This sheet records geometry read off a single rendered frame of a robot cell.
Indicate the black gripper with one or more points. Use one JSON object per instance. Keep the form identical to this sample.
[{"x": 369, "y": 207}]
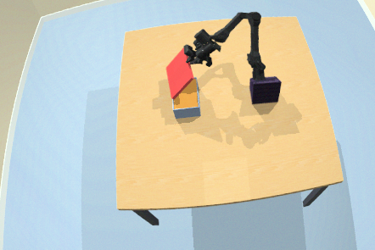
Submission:
[{"x": 200, "y": 54}]

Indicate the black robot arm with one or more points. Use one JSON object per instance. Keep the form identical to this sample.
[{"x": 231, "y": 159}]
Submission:
[{"x": 254, "y": 59}]

